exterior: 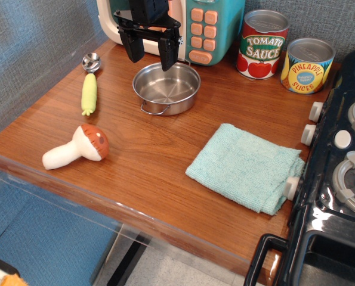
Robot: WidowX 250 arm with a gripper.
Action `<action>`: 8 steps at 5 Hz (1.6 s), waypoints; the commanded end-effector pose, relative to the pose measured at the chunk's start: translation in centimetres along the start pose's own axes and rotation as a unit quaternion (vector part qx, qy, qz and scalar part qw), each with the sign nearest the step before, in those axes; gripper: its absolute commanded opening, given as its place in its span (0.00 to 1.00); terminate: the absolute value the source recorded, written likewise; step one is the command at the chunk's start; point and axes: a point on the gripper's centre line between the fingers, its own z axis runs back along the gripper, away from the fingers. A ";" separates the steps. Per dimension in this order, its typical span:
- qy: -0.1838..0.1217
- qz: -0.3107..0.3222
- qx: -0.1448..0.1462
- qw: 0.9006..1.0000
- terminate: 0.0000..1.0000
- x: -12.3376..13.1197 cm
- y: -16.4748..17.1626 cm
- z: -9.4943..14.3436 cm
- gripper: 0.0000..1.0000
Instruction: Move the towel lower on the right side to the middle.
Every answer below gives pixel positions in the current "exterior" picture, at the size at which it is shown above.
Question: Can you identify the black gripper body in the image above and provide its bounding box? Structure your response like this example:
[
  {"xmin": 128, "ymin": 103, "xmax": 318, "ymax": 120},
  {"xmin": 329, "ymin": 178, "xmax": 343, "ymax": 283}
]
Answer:
[{"xmin": 113, "ymin": 1, "xmax": 181, "ymax": 46}]

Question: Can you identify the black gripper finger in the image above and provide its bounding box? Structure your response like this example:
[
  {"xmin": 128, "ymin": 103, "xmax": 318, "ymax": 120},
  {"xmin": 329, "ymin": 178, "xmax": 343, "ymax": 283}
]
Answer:
[
  {"xmin": 158, "ymin": 37, "xmax": 181, "ymax": 72},
  {"xmin": 119, "ymin": 30, "xmax": 144, "ymax": 63}
]

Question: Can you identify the light blue cloth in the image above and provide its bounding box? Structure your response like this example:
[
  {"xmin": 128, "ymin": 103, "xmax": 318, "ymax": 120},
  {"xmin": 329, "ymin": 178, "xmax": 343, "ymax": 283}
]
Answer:
[{"xmin": 186, "ymin": 123, "xmax": 305, "ymax": 215}]

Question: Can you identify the steel tiffin pan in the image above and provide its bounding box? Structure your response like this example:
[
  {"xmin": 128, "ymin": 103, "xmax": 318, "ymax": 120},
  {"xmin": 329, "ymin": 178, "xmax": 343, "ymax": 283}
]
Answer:
[{"xmin": 132, "ymin": 63, "xmax": 201, "ymax": 116}]

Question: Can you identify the toy microwave teal and cream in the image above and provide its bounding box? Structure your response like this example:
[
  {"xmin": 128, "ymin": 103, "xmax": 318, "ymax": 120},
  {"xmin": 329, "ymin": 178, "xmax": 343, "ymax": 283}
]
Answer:
[{"xmin": 97, "ymin": 0, "xmax": 245, "ymax": 66}]

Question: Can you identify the tomato sauce can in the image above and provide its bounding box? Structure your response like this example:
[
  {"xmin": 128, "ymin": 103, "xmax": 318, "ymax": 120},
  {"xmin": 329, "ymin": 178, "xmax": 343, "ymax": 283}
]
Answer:
[{"xmin": 236, "ymin": 10, "xmax": 290, "ymax": 79}]

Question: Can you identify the plush mushroom toy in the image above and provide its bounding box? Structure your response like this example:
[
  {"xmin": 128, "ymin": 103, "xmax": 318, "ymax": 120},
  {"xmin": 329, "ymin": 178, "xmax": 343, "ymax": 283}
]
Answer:
[{"xmin": 42, "ymin": 124, "xmax": 109, "ymax": 170}]

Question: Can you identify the pineapple slices can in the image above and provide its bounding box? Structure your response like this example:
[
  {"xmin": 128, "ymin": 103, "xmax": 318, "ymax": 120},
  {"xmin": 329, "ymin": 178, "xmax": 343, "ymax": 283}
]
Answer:
[{"xmin": 280, "ymin": 38, "xmax": 335, "ymax": 95}]

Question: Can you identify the grey stove knob rear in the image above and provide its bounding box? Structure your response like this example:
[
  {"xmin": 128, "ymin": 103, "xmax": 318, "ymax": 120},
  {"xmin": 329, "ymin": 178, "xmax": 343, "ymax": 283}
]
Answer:
[{"xmin": 308, "ymin": 101, "xmax": 323, "ymax": 123}]

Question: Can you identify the grey stove knob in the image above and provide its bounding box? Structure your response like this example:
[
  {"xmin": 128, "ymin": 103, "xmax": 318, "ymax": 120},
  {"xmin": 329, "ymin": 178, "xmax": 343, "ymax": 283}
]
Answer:
[
  {"xmin": 283, "ymin": 176, "xmax": 300, "ymax": 201},
  {"xmin": 301, "ymin": 125, "xmax": 316, "ymax": 146},
  {"xmin": 308, "ymin": 101, "xmax": 323, "ymax": 123}
]

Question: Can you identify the grey stove knob middle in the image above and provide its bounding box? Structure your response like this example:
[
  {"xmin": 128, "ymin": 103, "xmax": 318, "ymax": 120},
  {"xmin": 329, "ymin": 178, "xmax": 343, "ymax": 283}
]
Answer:
[{"xmin": 301, "ymin": 125, "xmax": 316, "ymax": 146}]

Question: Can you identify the grey stove knob front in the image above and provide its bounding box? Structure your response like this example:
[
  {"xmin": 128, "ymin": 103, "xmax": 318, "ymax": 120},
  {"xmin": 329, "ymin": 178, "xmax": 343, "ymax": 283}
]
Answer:
[{"xmin": 283, "ymin": 176, "xmax": 300, "ymax": 201}]

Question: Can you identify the black toy stove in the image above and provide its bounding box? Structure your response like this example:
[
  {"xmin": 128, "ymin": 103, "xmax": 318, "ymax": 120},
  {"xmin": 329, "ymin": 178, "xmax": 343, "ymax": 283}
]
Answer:
[{"xmin": 244, "ymin": 51, "xmax": 355, "ymax": 285}]

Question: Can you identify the orange fuzzy object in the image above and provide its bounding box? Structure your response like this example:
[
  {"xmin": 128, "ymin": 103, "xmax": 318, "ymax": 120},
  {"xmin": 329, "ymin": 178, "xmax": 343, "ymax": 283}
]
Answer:
[{"xmin": 0, "ymin": 274, "xmax": 29, "ymax": 286}]

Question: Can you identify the spoon with yellow-green handle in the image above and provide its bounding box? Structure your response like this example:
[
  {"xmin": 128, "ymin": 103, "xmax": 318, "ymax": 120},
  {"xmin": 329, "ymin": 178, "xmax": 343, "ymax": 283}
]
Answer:
[{"xmin": 81, "ymin": 52, "xmax": 101, "ymax": 116}]

